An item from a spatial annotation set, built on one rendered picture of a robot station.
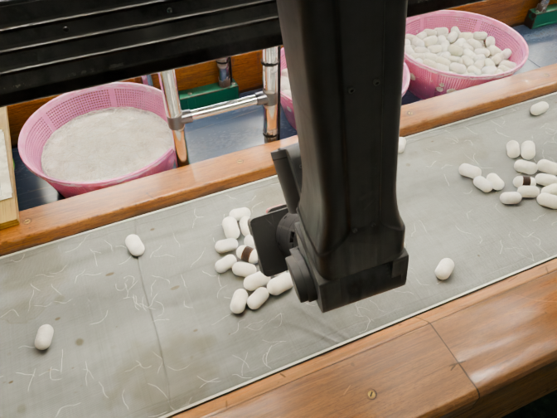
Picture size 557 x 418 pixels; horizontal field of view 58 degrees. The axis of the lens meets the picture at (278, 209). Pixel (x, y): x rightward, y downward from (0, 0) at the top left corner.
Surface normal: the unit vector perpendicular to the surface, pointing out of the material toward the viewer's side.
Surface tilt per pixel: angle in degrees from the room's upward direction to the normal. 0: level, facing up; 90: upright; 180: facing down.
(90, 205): 0
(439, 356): 0
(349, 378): 0
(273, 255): 49
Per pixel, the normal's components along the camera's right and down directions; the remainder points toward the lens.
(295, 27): -0.93, 0.35
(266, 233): 0.29, 0.07
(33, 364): 0.00, -0.68
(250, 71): 0.39, 0.68
